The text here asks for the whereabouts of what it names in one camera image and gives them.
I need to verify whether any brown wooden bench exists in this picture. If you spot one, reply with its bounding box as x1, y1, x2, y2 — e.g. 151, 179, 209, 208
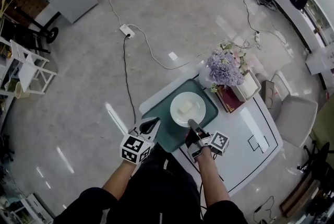
279, 175, 325, 219

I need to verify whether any beige waste bin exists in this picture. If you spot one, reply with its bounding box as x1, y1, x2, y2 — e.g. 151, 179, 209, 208
14, 81, 31, 99

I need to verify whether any person's left forearm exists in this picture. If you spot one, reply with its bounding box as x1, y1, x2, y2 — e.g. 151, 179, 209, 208
101, 159, 139, 201

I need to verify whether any white food block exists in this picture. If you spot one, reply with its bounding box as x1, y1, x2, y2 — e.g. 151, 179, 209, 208
178, 101, 194, 114

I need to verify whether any black power cable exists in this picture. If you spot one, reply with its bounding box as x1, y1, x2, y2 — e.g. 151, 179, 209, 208
122, 36, 138, 127

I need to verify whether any teal serving tray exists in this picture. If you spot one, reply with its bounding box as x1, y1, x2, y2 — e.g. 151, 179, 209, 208
142, 78, 219, 153

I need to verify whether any white power cable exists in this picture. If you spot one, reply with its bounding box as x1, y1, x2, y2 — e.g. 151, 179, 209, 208
97, 0, 124, 27
127, 23, 212, 70

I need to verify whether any light grey chair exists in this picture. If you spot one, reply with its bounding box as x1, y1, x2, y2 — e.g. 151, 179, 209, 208
257, 70, 319, 148

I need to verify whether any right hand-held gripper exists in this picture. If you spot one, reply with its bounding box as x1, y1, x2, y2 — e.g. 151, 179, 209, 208
184, 119, 230, 163

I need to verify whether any white step stool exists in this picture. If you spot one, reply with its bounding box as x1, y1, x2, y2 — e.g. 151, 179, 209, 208
9, 39, 58, 96

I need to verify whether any brown patterned box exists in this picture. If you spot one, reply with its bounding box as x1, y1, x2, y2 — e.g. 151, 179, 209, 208
261, 79, 278, 110

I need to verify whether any black office chair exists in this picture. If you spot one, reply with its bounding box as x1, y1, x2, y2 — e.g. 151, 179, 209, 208
296, 140, 334, 180

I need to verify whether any black hand truck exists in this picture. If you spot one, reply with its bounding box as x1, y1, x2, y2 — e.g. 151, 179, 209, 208
15, 5, 59, 54

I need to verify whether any white low rack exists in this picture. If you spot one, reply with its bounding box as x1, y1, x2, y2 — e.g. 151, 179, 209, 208
0, 192, 53, 224

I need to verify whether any dark red book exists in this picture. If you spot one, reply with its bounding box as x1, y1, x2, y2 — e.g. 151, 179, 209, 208
214, 84, 246, 114

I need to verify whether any white rectangular box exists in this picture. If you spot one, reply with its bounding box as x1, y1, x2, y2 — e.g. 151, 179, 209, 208
231, 70, 263, 102

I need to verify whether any purple and pink flower bouquet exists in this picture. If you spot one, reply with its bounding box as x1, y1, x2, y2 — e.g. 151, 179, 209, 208
207, 39, 258, 93

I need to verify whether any black cable with adapter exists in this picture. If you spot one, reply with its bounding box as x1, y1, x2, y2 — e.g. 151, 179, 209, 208
252, 195, 278, 224

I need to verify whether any white round plate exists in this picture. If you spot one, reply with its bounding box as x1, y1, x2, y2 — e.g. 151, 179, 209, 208
170, 91, 207, 128

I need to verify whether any white shelving unit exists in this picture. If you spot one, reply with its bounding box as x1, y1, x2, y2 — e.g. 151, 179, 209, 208
0, 34, 17, 140

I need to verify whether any wooden clothes hanger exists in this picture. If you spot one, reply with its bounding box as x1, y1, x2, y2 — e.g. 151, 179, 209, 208
0, 0, 22, 14

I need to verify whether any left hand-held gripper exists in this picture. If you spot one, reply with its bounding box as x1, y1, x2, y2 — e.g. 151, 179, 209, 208
120, 117, 161, 166

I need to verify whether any black framed window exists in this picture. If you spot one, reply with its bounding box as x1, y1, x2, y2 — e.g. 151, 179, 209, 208
283, 0, 334, 44

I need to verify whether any olive green board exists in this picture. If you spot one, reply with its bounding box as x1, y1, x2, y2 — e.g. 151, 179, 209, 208
308, 94, 334, 151

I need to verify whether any person's black clothing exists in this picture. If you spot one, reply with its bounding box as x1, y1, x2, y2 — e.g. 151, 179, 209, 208
53, 143, 248, 224

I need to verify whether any white glass table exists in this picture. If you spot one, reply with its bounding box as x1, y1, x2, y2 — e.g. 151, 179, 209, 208
138, 60, 284, 198

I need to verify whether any white window ledge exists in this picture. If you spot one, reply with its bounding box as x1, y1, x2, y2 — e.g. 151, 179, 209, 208
216, 0, 334, 63

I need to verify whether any white ribbed vase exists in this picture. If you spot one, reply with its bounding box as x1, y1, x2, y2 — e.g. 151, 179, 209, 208
198, 66, 218, 89

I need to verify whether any person's right forearm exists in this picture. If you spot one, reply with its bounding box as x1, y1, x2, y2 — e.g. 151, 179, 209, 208
195, 150, 232, 212

